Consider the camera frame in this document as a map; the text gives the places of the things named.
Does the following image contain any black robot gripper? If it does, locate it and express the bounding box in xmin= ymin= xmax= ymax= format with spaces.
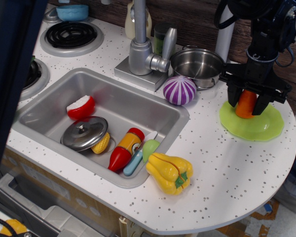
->
xmin=219 ymin=49 xmax=292 ymax=116

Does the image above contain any orange toy carrot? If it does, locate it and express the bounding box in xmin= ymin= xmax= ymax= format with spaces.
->
xmin=235 ymin=90 xmax=257 ymax=119

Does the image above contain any light green plastic plate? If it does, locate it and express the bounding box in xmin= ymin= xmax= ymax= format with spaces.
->
xmin=219 ymin=102 xmax=284 ymax=141

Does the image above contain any small steel pot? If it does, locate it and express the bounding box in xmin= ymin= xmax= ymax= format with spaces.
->
xmin=171 ymin=45 xmax=225 ymax=90

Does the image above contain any purple striped toy onion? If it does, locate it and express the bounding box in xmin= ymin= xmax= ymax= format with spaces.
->
xmin=163 ymin=76 xmax=196 ymax=105

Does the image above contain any green toy spice jar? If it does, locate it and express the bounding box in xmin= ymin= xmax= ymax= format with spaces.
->
xmin=153 ymin=22 xmax=172 ymax=56

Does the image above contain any yellow toy bell pepper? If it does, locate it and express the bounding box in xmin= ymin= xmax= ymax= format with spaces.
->
xmin=146 ymin=153 xmax=193 ymax=196

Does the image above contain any silver toy faucet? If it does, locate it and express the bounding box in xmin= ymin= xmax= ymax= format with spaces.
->
xmin=114 ymin=0 xmax=177 ymax=91

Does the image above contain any light green toy piece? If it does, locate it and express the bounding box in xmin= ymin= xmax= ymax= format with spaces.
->
xmin=143 ymin=139 xmax=160 ymax=163

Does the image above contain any cream toy bottle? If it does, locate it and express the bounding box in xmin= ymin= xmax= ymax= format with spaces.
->
xmin=125 ymin=1 xmax=152 ymax=40

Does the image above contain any red yellow toy ketchup bottle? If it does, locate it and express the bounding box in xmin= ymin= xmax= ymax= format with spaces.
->
xmin=108 ymin=127 xmax=145 ymax=172

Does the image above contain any yellow toy corn cob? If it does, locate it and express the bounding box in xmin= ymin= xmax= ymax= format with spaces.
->
xmin=91 ymin=132 xmax=110 ymax=154

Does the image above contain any red white toy radish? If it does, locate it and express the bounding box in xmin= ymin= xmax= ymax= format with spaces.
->
xmin=66 ymin=95 xmax=95 ymax=120

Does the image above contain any steel pot lid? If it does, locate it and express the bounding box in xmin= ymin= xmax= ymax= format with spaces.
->
xmin=60 ymin=116 xmax=108 ymax=152

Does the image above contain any back right stove burner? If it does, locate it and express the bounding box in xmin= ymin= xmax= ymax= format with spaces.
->
xmin=39 ymin=22 xmax=104 ymax=57

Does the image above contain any stove burner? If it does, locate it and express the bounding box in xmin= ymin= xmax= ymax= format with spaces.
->
xmin=19 ymin=56 xmax=50 ymax=102
xmin=39 ymin=22 xmax=104 ymax=57

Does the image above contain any silver toy sink basin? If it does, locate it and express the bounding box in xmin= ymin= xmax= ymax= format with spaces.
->
xmin=12 ymin=68 xmax=189 ymax=188

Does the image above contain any blue plastic bowl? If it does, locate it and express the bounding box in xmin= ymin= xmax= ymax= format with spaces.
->
xmin=56 ymin=5 xmax=89 ymax=21

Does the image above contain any front stove burner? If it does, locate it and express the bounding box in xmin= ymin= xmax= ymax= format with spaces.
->
xmin=19 ymin=56 xmax=50 ymax=102

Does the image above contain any silver stove knob under bowl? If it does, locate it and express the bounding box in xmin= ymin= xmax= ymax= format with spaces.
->
xmin=43 ymin=7 xmax=62 ymax=24

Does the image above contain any grey vertical post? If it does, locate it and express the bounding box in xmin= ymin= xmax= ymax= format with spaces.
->
xmin=215 ymin=6 xmax=235 ymax=63

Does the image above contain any blue handled toy knife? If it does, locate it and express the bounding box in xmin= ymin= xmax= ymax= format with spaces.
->
xmin=123 ymin=131 xmax=158 ymax=176

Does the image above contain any toy oven door handle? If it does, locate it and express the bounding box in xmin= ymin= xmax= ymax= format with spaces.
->
xmin=0 ymin=174 xmax=61 ymax=237

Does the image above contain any yellow object with black cable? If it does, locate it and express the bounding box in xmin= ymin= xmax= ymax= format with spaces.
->
xmin=0 ymin=219 xmax=28 ymax=237

